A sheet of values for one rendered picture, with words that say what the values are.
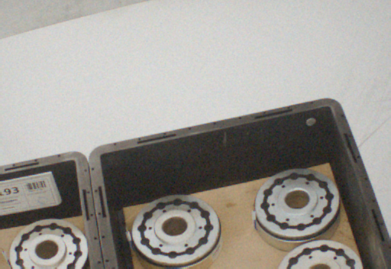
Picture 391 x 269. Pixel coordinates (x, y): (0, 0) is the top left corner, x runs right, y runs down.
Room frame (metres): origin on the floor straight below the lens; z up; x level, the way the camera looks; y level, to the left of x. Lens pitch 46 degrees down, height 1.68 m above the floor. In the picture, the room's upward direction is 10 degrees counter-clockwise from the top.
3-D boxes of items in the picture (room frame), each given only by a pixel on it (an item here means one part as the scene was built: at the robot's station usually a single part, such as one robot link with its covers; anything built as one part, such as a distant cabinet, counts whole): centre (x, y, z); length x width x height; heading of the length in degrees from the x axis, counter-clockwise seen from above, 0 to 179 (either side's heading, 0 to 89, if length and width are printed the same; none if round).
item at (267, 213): (0.63, -0.10, 0.86); 0.10 x 0.10 x 0.01
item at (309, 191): (0.63, -0.10, 0.86); 0.05 x 0.05 x 0.01
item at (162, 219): (0.63, 0.04, 0.86); 0.05 x 0.05 x 0.01
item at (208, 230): (0.63, 0.04, 0.86); 0.10 x 0.10 x 0.01
